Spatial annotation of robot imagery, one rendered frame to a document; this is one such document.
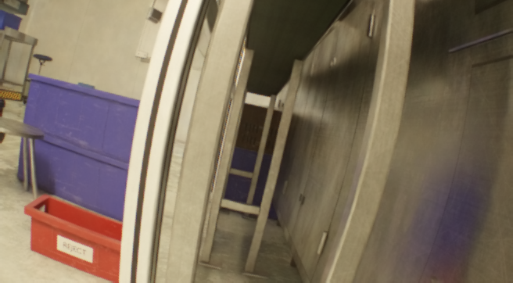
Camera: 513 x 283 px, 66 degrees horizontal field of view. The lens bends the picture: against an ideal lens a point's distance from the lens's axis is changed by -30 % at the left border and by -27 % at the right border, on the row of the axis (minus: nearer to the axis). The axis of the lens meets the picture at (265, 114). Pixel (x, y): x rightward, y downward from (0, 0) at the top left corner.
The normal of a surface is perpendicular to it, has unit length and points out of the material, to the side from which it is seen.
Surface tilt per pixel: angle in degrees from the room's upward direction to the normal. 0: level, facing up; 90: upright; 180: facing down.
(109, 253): 90
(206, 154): 90
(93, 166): 90
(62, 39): 90
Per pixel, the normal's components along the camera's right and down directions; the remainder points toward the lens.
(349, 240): 0.04, -0.01
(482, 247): -0.97, -0.22
